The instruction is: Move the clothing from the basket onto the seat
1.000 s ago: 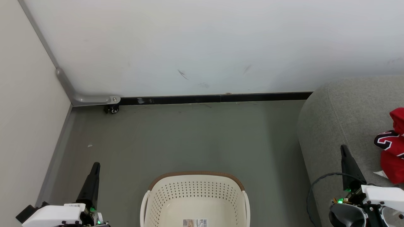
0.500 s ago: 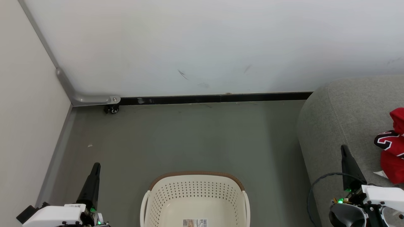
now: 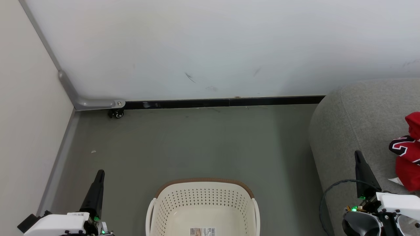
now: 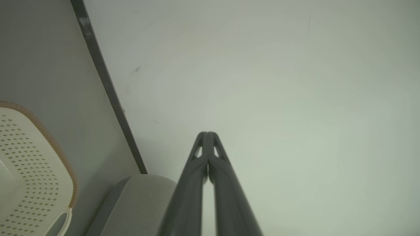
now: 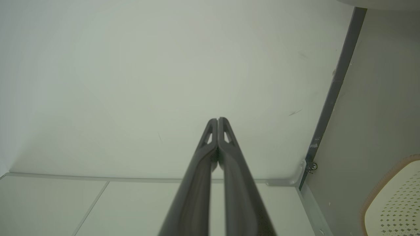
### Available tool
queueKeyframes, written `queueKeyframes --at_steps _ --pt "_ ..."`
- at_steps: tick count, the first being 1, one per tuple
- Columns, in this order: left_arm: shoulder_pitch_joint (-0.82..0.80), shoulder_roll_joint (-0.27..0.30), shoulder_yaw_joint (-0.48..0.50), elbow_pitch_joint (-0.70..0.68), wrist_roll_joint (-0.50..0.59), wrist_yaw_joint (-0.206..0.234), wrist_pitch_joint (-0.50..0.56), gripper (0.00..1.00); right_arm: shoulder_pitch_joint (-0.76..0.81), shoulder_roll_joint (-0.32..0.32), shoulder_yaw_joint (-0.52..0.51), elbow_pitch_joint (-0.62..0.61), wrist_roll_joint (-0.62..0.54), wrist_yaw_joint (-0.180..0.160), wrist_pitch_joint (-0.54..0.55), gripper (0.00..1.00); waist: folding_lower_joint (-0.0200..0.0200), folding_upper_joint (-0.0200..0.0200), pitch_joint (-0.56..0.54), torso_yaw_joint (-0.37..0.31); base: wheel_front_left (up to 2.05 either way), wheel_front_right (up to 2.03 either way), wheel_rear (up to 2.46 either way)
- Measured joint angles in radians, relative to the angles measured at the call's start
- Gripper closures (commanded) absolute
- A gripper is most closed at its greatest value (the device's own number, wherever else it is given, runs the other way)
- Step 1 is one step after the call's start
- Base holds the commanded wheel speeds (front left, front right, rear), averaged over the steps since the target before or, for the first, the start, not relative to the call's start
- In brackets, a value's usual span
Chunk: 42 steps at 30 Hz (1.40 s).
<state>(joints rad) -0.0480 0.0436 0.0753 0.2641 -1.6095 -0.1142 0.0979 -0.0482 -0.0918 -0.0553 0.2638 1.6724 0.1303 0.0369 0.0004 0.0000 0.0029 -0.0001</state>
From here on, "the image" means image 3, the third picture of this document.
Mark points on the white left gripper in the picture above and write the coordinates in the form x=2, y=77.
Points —
x=55, y=224

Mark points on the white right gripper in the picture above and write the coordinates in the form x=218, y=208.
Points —
x=400, y=203

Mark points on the red jersey with white tag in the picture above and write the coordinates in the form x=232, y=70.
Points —
x=408, y=173

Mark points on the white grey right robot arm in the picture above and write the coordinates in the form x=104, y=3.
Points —
x=357, y=226

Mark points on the grey fabric sofa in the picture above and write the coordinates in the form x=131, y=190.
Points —
x=354, y=124

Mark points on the black caster wheel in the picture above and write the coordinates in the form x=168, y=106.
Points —
x=118, y=114

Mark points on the white perforated laundry basket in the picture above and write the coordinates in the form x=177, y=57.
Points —
x=203, y=203

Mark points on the printed basket label sticker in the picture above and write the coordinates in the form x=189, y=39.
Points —
x=202, y=231

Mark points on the black wall baseboard strip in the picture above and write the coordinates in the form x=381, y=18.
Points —
x=213, y=103

